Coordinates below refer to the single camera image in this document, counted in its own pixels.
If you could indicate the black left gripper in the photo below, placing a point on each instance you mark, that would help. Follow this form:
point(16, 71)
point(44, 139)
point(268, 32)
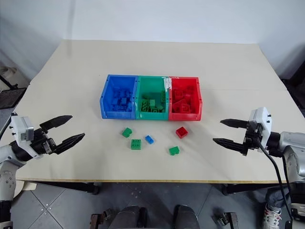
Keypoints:
point(41, 143)

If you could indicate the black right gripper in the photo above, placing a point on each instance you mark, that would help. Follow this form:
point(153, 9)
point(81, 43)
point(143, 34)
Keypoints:
point(252, 138)

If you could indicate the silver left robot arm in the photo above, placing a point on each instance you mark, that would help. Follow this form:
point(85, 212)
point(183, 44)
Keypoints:
point(7, 167)

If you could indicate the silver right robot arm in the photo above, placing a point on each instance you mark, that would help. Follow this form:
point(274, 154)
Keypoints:
point(293, 152)

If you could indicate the red square toy brick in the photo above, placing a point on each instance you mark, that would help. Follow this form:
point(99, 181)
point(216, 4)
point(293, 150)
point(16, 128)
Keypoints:
point(181, 132)

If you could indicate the large red toy brick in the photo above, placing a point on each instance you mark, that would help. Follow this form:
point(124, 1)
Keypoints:
point(182, 107)

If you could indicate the black table foot with caster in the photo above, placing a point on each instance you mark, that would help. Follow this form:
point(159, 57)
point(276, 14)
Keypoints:
point(78, 187)
point(247, 189)

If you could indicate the red plastic bin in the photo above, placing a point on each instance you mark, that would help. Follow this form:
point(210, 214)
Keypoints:
point(186, 97)

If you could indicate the small green toy brick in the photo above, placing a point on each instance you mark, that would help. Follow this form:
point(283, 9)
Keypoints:
point(174, 151)
point(127, 132)

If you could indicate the black flat case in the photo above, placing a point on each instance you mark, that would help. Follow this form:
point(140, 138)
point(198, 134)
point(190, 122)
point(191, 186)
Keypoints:
point(10, 97)

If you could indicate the blue plastic bin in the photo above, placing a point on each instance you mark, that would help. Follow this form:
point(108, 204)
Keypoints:
point(119, 97)

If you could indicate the green four-stud toy brick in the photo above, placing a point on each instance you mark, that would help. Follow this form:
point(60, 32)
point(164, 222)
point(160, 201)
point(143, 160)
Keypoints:
point(136, 144)
point(145, 106)

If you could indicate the blue jeans leg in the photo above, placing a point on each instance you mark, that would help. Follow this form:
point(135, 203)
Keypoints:
point(276, 196)

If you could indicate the white tape strips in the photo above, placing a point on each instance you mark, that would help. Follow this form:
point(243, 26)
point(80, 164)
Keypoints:
point(167, 83)

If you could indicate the white round object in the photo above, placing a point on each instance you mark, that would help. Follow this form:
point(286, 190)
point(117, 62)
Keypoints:
point(7, 70)

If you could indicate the small blue toy brick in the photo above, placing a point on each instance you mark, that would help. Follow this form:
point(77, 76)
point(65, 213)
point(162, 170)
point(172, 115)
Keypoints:
point(149, 139)

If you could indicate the green plastic bin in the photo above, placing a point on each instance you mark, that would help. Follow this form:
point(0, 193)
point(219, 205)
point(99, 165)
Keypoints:
point(152, 97)

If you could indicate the white sneaker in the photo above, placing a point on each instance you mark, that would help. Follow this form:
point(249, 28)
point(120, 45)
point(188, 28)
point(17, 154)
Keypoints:
point(272, 214)

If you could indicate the dark rounded shape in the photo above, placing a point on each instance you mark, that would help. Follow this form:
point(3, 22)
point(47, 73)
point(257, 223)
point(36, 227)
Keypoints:
point(186, 217)
point(130, 218)

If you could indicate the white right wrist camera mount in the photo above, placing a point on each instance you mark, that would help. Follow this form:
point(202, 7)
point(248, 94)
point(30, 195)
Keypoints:
point(262, 119)

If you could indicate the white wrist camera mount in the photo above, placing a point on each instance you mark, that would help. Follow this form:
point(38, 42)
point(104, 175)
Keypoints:
point(262, 119)
point(20, 128)

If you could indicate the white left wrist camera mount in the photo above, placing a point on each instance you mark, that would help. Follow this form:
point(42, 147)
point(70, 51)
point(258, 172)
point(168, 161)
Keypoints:
point(20, 128)

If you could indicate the rusty metal bracket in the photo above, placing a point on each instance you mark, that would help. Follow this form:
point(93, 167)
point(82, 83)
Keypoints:
point(226, 219)
point(100, 218)

